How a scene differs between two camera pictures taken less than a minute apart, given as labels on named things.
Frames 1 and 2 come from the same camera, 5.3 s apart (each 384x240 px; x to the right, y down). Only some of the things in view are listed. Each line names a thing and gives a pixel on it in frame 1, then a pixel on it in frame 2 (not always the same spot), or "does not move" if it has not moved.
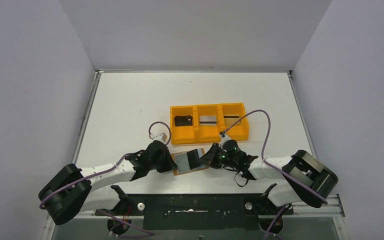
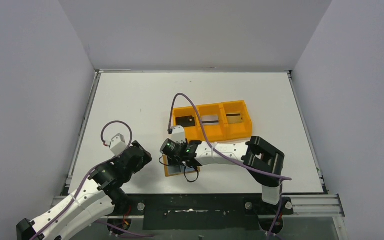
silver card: (208, 120) does not move
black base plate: (198, 212) does not move
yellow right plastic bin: (229, 114) does not move
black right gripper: (214, 157) -> (177, 163)
